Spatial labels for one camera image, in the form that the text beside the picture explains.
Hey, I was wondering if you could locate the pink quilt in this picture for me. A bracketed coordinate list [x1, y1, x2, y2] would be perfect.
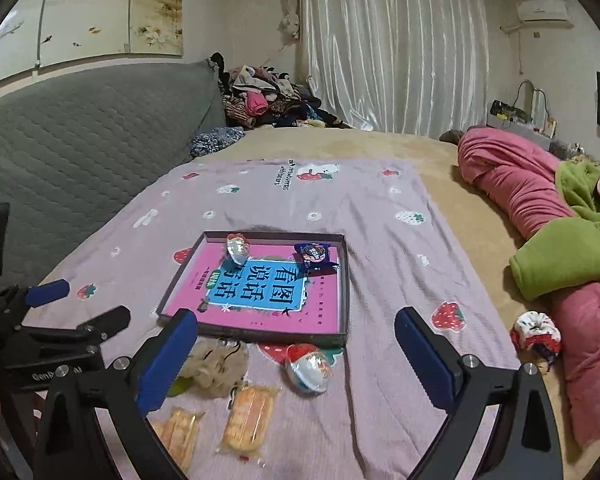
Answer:
[456, 126, 600, 451]

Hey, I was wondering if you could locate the clear packet of bread rolls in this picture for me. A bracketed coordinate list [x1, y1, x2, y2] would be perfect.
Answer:
[179, 337, 250, 400]

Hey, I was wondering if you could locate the pile of clothes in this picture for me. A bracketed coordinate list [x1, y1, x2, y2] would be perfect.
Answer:
[210, 52, 353, 130]

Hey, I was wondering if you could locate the red white egg snack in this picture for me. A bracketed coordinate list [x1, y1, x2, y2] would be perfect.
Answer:
[284, 343, 334, 392]

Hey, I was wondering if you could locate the white air conditioner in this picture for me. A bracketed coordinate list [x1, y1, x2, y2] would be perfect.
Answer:
[515, 0, 575, 28]

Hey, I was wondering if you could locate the blue patterned cloth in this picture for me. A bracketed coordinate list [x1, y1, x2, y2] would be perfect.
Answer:
[189, 126, 245, 159]

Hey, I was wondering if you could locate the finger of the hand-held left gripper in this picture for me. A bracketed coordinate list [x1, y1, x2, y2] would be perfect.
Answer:
[0, 280, 71, 312]
[16, 305, 132, 347]

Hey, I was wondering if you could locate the blue cookie packet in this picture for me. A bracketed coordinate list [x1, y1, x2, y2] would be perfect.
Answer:
[293, 241, 340, 276]

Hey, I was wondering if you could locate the white red scrunchie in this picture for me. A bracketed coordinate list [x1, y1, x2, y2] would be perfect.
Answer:
[510, 311, 563, 365]

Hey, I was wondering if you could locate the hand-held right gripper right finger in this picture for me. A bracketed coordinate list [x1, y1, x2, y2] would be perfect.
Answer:
[394, 306, 566, 480]

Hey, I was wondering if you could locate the purple strawberry printed blanket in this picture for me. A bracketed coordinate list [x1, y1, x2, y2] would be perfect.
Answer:
[22, 157, 523, 480]

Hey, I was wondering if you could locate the white curtain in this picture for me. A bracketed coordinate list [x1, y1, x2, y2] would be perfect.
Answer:
[295, 0, 491, 137]

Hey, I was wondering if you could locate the orange bread packet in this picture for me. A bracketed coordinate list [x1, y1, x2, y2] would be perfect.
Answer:
[221, 382, 280, 456]
[151, 406, 206, 473]

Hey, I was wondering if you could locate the green blanket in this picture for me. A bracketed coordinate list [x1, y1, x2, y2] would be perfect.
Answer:
[508, 157, 600, 302]

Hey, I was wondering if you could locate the grey quilted cover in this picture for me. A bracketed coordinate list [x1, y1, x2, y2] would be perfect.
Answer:
[0, 58, 228, 291]

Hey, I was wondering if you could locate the hanging white fabric bundle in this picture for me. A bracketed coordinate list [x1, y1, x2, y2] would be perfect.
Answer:
[278, 10, 302, 41]

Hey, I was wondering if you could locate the cluttered desk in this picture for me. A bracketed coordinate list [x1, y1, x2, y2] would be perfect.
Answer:
[486, 79, 588, 157]

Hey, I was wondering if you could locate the wall poster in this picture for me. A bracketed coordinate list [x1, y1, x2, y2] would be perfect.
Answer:
[0, 0, 183, 90]

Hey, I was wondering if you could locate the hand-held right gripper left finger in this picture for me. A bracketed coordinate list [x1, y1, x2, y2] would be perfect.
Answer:
[32, 308, 199, 480]

